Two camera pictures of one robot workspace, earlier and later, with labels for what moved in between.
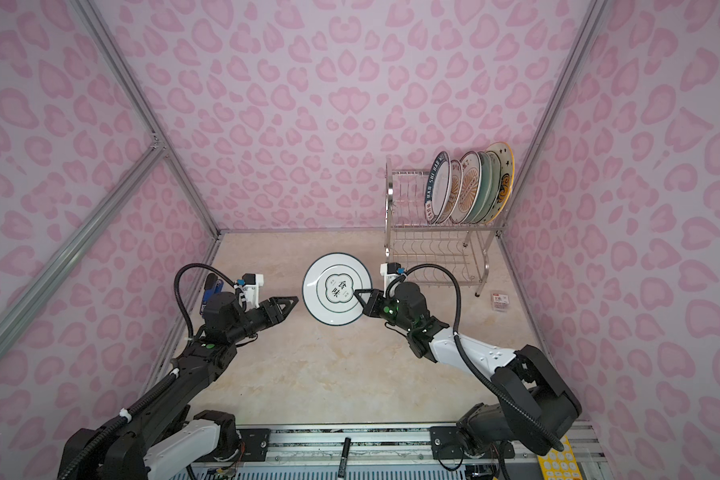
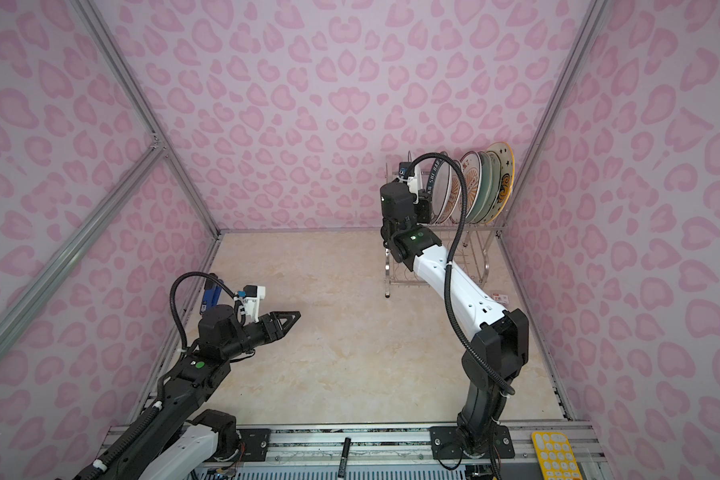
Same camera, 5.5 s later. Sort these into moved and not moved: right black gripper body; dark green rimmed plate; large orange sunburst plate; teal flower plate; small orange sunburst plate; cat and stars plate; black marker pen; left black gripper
Moved: left black gripper; right black gripper body
Not moved: teal flower plate; dark green rimmed plate; large orange sunburst plate; small orange sunburst plate; black marker pen; cat and stars plate
